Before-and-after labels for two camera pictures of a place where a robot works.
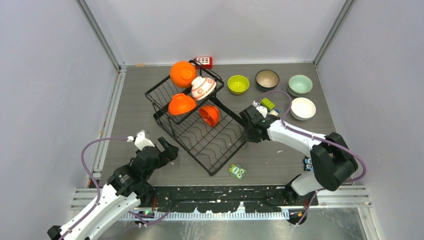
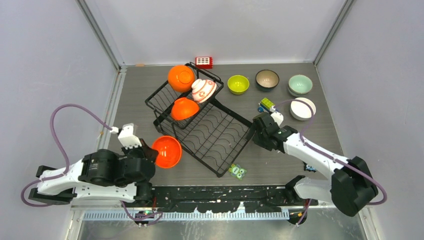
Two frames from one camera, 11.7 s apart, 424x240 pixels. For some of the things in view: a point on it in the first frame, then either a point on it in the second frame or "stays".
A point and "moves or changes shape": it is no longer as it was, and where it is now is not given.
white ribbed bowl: [302, 109] stays
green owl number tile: [235, 170] stays
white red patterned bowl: [202, 87] stays
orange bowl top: [182, 74] moves or changes shape
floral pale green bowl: [300, 84] stays
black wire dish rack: [210, 133] stays
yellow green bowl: [238, 84] stays
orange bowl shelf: [181, 104] moves or changes shape
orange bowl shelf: [210, 114] moves or changes shape
